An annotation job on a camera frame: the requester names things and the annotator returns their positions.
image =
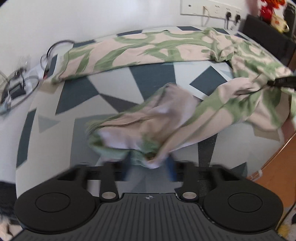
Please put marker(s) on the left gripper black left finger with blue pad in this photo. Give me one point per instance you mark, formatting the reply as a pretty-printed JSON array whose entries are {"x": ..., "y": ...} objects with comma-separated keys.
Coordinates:
[{"x": 108, "y": 174}]

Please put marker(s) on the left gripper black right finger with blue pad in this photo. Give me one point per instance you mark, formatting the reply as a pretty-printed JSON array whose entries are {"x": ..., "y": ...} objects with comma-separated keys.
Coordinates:
[{"x": 197, "y": 182}]

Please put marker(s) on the white wall socket panel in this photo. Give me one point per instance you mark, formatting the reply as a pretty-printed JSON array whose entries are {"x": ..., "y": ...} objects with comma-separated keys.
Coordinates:
[{"x": 212, "y": 9}]

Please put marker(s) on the geometric patterned bed sheet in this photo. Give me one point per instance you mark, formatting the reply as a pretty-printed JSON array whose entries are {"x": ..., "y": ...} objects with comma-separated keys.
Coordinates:
[{"x": 54, "y": 133}]

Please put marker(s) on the red orange ornament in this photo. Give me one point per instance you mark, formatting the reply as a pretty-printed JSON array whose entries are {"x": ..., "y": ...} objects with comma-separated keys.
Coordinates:
[{"x": 266, "y": 11}]

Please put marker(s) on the black plug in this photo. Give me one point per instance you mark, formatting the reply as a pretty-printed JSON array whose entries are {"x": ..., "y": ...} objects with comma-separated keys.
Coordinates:
[
  {"x": 236, "y": 22},
  {"x": 228, "y": 18}
]

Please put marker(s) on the green beige patterned garment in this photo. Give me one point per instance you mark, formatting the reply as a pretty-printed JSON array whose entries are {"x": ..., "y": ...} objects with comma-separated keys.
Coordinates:
[{"x": 172, "y": 118}]

